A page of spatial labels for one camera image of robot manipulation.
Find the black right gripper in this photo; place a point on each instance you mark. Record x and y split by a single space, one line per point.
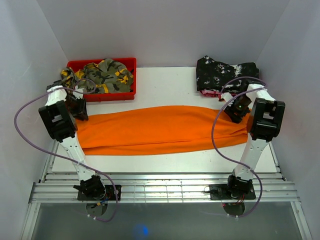
231 110

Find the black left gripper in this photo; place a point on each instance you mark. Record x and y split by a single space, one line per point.
81 112

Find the orange trousers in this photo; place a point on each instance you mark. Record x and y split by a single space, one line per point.
159 130

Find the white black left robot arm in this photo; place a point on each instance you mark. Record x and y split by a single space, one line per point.
59 116

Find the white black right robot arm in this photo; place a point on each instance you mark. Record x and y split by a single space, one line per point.
265 116

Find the pink folded trousers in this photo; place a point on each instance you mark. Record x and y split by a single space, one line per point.
211 93

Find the camouflage trousers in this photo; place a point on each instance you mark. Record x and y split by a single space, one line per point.
106 77

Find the black white patterned trousers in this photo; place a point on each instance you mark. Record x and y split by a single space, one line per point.
213 75

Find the red plastic bin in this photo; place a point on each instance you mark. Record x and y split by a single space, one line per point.
129 62

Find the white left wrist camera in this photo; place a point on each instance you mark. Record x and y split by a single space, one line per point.
79 93

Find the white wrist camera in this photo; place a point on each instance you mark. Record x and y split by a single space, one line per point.
225 97
79 93

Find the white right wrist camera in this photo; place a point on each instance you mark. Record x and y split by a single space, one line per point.
225 97

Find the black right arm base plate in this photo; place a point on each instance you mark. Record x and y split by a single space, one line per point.
223 192

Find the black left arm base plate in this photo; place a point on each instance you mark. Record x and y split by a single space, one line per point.
107 194

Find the aluminium frame rail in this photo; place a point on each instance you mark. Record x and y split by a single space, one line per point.
160 188

